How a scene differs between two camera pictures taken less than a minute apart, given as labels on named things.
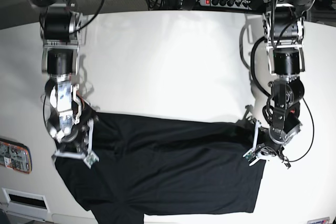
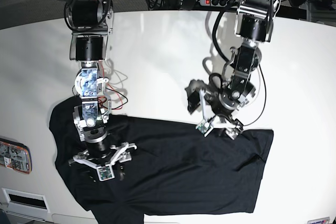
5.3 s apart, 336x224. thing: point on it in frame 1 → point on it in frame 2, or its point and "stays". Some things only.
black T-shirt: (154, 163) stays
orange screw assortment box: (16, 156) stays
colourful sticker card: (321, 221) stays
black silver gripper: (72, 138) → (98, 146)
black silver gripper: (277, 138) → (225, 101)
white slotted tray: (26, 204) stays
